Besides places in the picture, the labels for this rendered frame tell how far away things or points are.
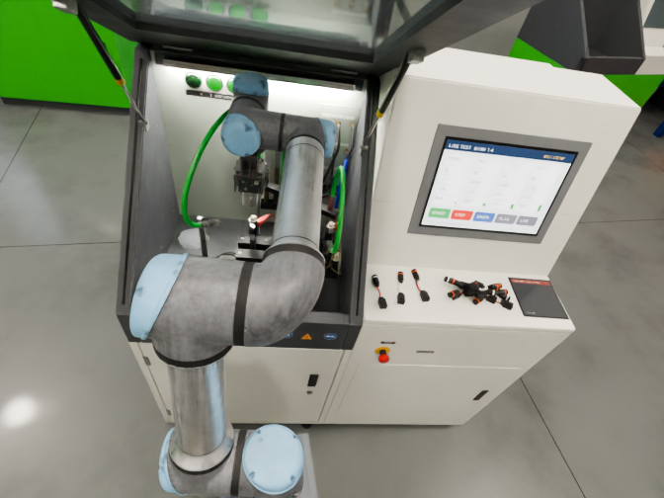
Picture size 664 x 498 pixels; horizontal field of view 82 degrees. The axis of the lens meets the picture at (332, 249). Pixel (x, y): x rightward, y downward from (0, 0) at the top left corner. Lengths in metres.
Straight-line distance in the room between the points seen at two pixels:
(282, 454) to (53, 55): 3.51
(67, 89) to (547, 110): 3.54
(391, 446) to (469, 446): 0.40
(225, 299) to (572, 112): 1.07
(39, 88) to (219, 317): 3.69
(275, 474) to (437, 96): 0.94
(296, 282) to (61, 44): 3.45
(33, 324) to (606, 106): 2.59
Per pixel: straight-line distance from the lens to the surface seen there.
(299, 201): 0.62
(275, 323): 0.51
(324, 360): 1.37
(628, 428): 2.83
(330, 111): 1.29
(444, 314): 1.26
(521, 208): 1.36
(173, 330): 0.53
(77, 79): 3.92
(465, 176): 1.22
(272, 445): 0.84
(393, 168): 1.14
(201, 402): 0.67
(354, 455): 2.04
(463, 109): 1.15
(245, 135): 0.77
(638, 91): 5.29
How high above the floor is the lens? 1.93
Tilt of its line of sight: 47 degrees down
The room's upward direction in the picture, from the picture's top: 13 degrees clockwise
